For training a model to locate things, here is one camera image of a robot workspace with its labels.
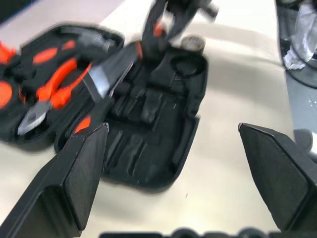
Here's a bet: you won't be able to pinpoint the orange black tape measure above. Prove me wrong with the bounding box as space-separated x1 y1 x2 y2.
0 80 13 111

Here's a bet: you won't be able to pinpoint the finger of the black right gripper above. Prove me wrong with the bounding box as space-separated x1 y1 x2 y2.
142 0 169 59
168 0 199 39

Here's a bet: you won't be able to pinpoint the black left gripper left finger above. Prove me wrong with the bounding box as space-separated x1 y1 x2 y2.
0 122 110 238

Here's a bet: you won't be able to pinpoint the black plastic tool case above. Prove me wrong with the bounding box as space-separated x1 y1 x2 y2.
0 22 210 194

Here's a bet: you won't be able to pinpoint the black orange handled hammer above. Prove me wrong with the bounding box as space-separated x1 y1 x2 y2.
32 26 117 65

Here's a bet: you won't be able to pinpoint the orange handled pliers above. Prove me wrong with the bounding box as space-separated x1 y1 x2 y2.
16 57 94 136

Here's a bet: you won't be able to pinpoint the black electrical tape roll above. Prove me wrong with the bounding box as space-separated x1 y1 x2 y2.
182 34 206 54

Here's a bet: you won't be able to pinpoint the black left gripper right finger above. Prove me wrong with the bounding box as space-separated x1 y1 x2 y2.
237 122 317 234

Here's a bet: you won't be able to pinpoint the orange black handled screwdriver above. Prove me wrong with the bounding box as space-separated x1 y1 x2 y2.
85 21 164 103
73 116 93 135

